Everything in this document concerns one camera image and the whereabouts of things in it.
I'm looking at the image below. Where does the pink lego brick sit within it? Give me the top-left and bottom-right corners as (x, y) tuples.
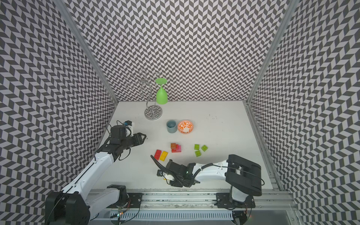
(175, 144), (182, 153)

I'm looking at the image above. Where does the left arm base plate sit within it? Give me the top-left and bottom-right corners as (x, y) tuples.
(107, 193), (143, 209)

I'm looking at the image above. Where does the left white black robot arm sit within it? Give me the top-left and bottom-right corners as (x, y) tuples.
(45, 121), (147, 225)

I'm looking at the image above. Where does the yellow long lego brick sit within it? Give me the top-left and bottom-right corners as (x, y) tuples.
(159, 151), (168, 161)

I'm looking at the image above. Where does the grey blue ceramic cup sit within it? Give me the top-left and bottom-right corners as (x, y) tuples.
(166, 120), (178, 134)

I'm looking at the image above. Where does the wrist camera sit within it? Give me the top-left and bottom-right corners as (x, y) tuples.
(123, 121), (134, 137)
(157, 170), (174, 182)

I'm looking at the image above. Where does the orange white patterned bowl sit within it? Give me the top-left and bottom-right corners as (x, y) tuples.
(177, 120), (194, 134)

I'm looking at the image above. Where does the chrome wire glass rack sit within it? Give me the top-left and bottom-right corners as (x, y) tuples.
(126, 69), (163, 121)

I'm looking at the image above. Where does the white slotted cable duct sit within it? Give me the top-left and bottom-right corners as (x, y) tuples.
(93, 211), (233, 222)

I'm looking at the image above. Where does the red long lego brick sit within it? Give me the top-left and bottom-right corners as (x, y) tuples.
(154, 150), (162, 160)

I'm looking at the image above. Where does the aluminium front rail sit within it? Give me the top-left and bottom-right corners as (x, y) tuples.
(63, 189), (297, 212)

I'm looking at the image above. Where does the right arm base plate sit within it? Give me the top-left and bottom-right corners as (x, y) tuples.
(214, 193), (256, 209)

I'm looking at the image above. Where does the green plastic wine glass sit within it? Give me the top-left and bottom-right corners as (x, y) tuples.
(155, 78), (168, 105)

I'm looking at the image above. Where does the green lego brick right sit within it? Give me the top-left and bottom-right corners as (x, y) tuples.
(201, 145), (209, 152)

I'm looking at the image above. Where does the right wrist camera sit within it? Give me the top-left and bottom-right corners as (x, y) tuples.
(157, 170), (174, 182)

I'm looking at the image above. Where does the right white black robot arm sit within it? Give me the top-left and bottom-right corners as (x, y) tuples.
(157, 154), (264, 203)

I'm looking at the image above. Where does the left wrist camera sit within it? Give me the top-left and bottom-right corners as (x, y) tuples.
(123, 121), (134, 137)

